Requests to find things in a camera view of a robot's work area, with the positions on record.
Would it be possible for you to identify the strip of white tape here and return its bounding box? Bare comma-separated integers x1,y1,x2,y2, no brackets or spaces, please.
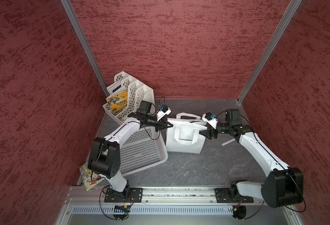
221,138,236,146

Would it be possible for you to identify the yellow illustrated book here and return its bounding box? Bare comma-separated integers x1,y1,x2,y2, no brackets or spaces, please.
106,91,128,115

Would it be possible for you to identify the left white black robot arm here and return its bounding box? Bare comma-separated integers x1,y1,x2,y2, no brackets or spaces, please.
88,101,173,198

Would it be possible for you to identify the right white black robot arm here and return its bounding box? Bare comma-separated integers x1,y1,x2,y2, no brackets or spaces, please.
200,109,305,208

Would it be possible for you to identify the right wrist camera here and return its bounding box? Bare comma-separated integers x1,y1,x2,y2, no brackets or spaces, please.
202,112,218,129

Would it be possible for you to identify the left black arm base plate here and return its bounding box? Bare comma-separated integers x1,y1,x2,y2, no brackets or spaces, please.
101,187,143,203

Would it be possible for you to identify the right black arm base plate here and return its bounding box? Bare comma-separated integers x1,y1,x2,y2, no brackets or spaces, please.
215,188,254,203

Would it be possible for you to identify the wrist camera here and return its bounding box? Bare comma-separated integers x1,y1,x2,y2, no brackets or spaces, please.
202,112,218,129
156,105,171,121

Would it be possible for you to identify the right aluminium corner post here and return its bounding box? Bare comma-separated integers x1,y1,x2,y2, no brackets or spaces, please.
237,0,302,105

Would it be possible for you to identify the white perforated plastic basket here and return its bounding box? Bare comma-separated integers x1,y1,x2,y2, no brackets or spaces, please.
120,127,168,176

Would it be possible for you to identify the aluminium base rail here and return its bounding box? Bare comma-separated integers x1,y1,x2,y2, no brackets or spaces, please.
65,186,263,206

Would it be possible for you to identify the white booklet with blue stripe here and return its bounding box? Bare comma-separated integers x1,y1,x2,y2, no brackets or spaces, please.
107,77,129,95

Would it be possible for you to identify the white insulated delivery bag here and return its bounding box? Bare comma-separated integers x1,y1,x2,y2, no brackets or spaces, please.
166,112,207,154

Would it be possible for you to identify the white perforated file organizer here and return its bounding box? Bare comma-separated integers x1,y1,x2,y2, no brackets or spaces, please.
103,71,155,124

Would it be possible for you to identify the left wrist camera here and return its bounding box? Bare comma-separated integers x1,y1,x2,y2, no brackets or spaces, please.
156,105,171,121

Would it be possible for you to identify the left aluminium corner post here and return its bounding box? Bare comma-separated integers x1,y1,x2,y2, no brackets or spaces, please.
60,0,108,95

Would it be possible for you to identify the aluminium corner post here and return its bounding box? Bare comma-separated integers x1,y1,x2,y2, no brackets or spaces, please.
237,0,302,105
60,0,108,95

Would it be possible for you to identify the colourful children's book on table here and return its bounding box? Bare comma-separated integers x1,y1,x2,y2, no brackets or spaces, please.
79,163,104,191

